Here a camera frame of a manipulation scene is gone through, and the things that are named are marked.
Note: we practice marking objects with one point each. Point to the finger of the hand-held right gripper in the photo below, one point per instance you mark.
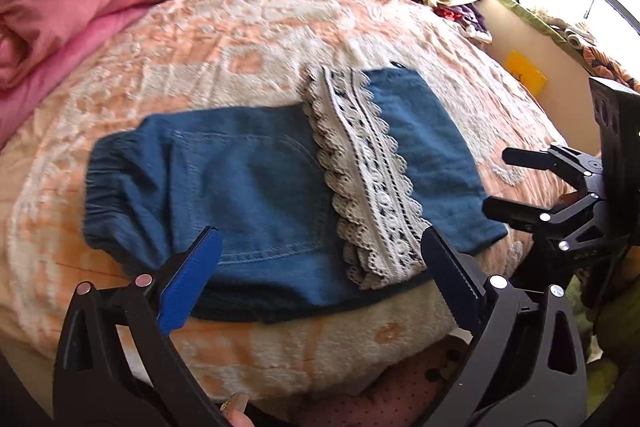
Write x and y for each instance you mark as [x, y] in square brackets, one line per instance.
[530, 217]
[575, 164]

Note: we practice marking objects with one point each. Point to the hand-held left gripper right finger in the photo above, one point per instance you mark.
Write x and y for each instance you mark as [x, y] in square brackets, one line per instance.
[450, 277]

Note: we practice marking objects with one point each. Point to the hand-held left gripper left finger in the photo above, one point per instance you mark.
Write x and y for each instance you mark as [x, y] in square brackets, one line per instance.
[187, 287]

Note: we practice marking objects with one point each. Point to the blue denim pants lace trim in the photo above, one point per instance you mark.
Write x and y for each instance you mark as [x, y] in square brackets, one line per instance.
[240, 177]

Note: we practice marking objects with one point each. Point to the yellow paper note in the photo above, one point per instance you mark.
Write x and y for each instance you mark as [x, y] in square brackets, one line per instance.
[525, 74]

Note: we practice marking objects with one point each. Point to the pink dotted cloth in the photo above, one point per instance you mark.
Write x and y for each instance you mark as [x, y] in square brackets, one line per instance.
[400, 387]

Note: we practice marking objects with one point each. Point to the green windowsill cloth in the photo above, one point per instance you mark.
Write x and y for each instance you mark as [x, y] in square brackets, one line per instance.
[550, 34]

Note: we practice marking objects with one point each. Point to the heap of purple red clothes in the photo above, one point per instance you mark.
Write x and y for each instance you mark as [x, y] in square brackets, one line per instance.
[462, 19]

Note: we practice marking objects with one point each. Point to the peach patterned bedspread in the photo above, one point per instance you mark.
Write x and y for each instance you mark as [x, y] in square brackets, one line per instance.
[200, 47]

